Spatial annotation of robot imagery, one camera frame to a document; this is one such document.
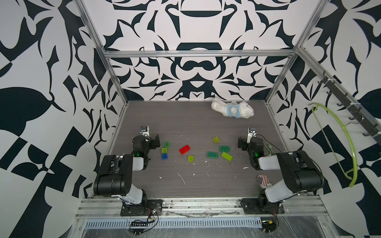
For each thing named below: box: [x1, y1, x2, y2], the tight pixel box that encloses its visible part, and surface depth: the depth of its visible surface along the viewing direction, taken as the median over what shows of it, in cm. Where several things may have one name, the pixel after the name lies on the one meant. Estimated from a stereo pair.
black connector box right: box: [261, 220, 277, 233], surface depth 73 cm
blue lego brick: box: [161, 153, 169, 161], surface depth 92 cm
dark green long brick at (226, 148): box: [219, 145, 231, 153], surface depth 96 cm
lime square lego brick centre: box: [187, 155, 194, 163], surface depth 91 cm
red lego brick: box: [179, 144, 191, 156], surface depth 95 cm
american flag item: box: [256, 174, 270, 189], surface depth 82 cm
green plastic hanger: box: [308, 102, 358, 188], surface depth 64 cm
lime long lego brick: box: [220, 151, 234, 162], surface depth 93 cm
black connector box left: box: [130, 221, 149, 230], surface depth 74 cm
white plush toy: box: [210, 98, 255, 119], surface depth 107 cm
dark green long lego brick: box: [206, 151, 219, 159], surface depth 93 cm
